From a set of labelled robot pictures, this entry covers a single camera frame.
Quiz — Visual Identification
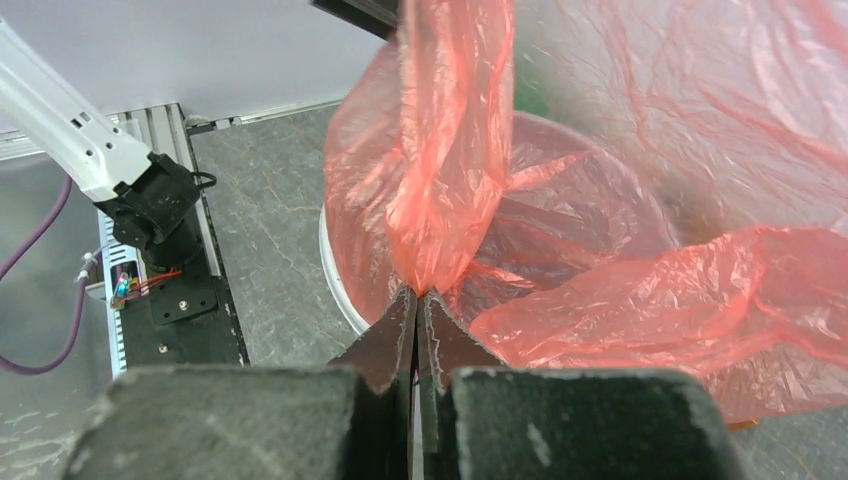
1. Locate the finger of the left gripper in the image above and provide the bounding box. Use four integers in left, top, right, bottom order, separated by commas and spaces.
311, 0, 400, 40

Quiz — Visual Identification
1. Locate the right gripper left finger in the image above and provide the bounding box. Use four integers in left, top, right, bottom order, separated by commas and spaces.
63, 287, 417, 479

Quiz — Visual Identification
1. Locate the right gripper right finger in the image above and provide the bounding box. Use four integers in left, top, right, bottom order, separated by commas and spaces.
416, 291, 745, 479

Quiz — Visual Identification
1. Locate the grey trash bin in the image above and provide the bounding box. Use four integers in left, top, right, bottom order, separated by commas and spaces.
318, 111, 596, 336

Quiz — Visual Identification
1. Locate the red plastic trash bag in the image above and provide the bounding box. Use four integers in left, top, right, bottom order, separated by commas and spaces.
324, 1, 847, 423

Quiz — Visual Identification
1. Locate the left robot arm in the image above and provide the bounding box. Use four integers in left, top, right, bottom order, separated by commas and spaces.
1, 1, 382, 202

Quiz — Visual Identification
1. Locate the green cloth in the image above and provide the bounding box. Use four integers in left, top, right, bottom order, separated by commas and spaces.
513, 65, 549, 117

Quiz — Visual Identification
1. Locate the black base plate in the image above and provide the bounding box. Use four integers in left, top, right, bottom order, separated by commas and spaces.
108, 217, 250, 372

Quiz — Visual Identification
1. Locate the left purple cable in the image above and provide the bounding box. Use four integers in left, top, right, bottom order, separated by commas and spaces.
0, 173, 101, 378

